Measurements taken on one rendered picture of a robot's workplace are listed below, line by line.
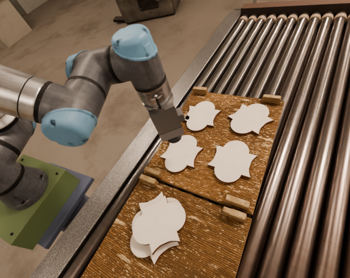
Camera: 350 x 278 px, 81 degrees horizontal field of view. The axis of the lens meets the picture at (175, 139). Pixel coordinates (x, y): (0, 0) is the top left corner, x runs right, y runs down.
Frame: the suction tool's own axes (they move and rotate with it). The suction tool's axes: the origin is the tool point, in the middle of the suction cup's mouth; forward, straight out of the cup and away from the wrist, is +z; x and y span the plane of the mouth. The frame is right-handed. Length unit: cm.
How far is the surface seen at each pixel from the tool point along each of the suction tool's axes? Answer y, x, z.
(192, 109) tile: 17.0, -9.4, 8.2
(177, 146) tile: 2.8, 0.5, 8.2
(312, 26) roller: 43, -76, 11
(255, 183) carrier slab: -18.0, -16.3, 9.3
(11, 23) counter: 604, 301, 68
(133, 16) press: 394, 5, 90
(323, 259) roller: -37.9, -21.3, 11.2
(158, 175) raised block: -6.0, 8.7, 6.9
